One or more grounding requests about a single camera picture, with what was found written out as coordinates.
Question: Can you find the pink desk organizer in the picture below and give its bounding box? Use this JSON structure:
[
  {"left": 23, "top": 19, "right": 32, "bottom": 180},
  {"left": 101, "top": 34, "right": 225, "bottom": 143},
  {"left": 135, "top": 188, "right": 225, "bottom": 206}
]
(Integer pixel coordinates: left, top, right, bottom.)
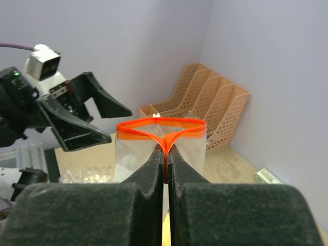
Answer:
[{"left": 138, "top": 63, "right": 250, "bottom": 150}]

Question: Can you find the green white small box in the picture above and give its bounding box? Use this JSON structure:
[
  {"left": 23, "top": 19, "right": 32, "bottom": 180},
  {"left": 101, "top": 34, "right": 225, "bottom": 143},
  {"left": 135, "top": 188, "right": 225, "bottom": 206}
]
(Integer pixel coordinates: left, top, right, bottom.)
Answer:
[{"left": 254, "top": 168, "right": 283, "bottom": 185}]

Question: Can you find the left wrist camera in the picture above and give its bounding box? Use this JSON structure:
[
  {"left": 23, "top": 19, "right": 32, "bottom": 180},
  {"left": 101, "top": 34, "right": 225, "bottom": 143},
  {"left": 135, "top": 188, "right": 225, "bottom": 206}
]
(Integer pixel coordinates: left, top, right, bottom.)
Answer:
[{"left": 24, "top": 44, "right": 66, "bottom": 96}]

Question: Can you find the clear zip top bag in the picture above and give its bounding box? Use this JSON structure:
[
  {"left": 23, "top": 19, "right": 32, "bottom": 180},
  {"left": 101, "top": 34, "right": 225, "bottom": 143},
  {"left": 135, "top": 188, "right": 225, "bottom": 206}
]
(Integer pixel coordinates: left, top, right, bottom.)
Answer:
[{"left": 115, "top": 116, "right": 207, "bottom": 182}]

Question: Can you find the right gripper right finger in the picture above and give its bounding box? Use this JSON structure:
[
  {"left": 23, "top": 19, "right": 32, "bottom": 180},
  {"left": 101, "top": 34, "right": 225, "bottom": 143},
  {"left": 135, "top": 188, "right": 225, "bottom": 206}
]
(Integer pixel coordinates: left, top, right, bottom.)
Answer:
[{"left": 168, "top": 148, "right": 323, "bottom": 245}]

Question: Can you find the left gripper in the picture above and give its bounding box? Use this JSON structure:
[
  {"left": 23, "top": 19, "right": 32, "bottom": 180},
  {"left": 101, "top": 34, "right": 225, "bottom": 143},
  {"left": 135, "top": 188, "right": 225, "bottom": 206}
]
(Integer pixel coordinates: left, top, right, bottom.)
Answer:
[{"left": 1, "top": 67, "right": 133, "bottom": 152}]

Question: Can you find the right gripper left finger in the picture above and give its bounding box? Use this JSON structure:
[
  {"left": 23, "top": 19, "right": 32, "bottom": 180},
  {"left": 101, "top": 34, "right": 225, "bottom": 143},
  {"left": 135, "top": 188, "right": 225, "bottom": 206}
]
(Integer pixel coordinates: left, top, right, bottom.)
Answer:
[{"left": 1, "top": 146, "right": 164, "bottom": 245}]

